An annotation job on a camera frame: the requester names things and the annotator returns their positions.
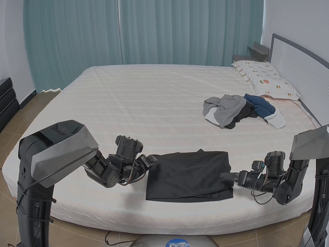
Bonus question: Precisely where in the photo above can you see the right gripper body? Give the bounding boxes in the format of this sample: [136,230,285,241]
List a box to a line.
[237,171,261,189]

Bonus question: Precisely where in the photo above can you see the white printed pillow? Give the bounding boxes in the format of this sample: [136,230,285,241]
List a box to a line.
[231,60,302,101]

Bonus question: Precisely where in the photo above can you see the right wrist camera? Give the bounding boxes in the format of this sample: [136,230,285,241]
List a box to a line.
[252,160,265,174]

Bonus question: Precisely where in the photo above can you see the bed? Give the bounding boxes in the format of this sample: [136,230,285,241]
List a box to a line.
[1,33,329,235]

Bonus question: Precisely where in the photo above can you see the black cable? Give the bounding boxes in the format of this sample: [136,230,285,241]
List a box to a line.
[104,231,134,247]

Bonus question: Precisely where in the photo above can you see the grey bedside table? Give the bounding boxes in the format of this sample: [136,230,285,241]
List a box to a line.
[233,41,270,62]

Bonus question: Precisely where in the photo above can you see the black T-shirt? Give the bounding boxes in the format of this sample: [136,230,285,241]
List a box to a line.
[145,149,234,203]

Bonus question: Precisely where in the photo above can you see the blue-green curtain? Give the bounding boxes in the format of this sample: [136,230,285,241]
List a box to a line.
[119,0,265,67]
[23,0,123,92]

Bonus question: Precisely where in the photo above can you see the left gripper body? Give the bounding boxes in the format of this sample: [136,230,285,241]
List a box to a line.
[138,155,155,175]

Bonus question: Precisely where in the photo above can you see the pile of clothes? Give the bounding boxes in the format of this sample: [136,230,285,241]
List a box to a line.
[203,94,286,130]

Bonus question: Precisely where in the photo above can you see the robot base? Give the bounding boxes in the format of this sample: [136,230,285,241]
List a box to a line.
[129,235,215,247]

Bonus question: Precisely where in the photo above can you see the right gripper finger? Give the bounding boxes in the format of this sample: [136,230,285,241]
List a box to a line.
[220,172,239,183]

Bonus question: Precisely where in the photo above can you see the black chest of drawers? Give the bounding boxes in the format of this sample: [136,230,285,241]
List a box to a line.
[0,77,21,133]

